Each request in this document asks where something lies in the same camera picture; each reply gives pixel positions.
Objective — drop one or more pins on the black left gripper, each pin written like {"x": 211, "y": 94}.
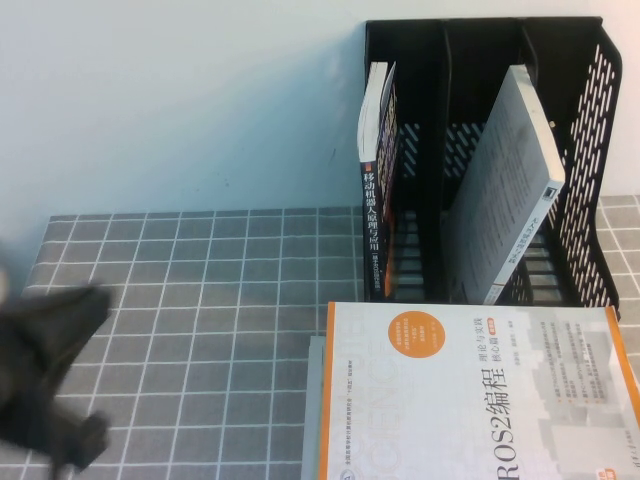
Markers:
{"x": 55, "y": 317}

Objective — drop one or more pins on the white self-driving textbook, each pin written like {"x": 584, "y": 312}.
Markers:
{"x": 510, "y": 165}

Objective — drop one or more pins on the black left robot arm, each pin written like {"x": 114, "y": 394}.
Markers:
{"x": 30, "y": 380}

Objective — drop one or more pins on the pale grey book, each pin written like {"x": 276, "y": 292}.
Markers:
{"x": 315, "y": 400}

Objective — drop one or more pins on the black mobile robot book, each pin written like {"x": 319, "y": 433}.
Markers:
{"x": 380, "y": 210}

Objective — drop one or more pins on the black perforated book stand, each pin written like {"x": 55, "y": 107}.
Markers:
{"x": 425, "y": 100}

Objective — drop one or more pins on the orange-edged ROS2 programming book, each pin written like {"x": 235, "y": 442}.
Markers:
{"x": 475, "y": 400}

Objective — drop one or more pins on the grey checked tablecloth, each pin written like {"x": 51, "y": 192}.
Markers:
{"x": 200, "y": 325}

